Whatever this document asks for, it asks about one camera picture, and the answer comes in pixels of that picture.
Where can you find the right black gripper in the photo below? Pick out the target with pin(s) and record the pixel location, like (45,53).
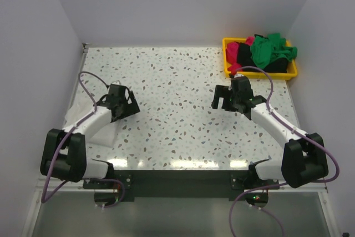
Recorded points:
(225,97)

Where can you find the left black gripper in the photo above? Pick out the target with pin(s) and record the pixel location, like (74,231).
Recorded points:
(127,108)

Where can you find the white t shirt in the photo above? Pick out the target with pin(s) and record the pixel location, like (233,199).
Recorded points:
(98,129)

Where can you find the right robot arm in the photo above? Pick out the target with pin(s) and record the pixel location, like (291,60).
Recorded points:
(303,160)

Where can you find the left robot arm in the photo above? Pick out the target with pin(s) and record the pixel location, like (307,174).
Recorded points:
(65,155)

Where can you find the black t shirt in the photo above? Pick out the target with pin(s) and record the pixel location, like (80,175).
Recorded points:
(259,56)

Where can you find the pink t shirt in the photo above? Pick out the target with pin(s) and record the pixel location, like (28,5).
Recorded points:
(231,47)

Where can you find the green t shirt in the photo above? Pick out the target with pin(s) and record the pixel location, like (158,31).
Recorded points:
(280,47)

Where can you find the yellow plastic bin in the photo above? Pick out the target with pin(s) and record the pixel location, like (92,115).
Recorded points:
(292,71)

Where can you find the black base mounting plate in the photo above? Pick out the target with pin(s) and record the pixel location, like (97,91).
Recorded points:
(188,183)

